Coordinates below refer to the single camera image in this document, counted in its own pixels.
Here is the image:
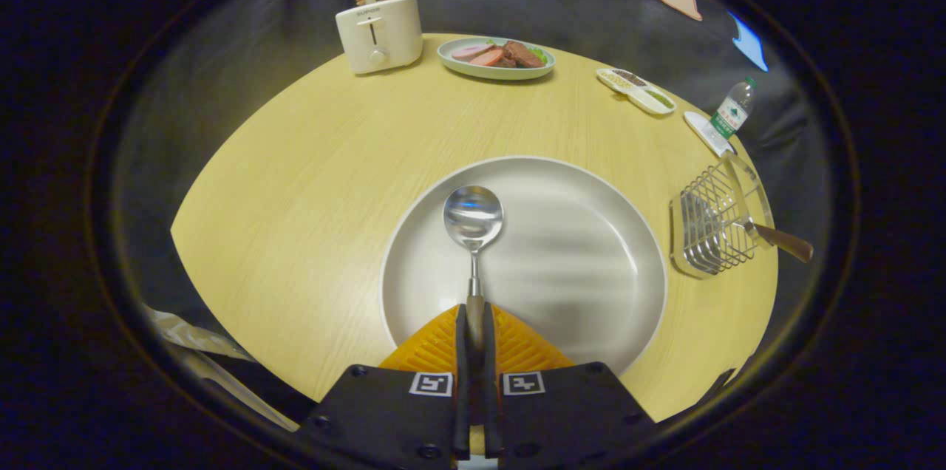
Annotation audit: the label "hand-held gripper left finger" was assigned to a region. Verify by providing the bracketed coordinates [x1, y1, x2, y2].
[296, 304, 474, 470]

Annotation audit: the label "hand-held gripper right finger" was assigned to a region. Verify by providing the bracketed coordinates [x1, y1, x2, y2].
[482, 302, 657, 470]

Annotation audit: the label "wooden-handled metal spoon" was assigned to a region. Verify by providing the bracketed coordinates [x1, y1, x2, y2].
[443, 185, 505, 345]

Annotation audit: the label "wooden-handled metal fork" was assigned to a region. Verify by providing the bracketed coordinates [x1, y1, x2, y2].
[695, 197, 814, 264]

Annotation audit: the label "large white plate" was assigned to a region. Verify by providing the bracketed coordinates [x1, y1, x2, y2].
[379, 155, 668, 376]

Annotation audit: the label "pale green plate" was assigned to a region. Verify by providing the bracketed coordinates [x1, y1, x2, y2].
[437, 36, 557, 81]

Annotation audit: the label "white divided condiment dish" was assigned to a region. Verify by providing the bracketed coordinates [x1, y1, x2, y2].
[596, 68, 677, 115]

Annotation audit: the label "white coaster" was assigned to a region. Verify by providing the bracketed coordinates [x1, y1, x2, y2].
[684, 112, 738, 158]

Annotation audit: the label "brown meat slice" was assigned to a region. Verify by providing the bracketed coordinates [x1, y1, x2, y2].
[503, 41, 545, 69]

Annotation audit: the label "pink ham slices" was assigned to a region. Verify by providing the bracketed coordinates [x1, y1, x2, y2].
[451, 43, 505, 68]

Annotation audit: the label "clear water bottle green cap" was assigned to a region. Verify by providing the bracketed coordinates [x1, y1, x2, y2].
[709, 76, 758, 140]

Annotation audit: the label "cream toaster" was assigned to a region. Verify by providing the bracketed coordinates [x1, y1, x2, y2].
[335, 0, 424, 75]

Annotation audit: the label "metal wire cutlery basket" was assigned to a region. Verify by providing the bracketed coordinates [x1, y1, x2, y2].
[669, 152, 775, 280]

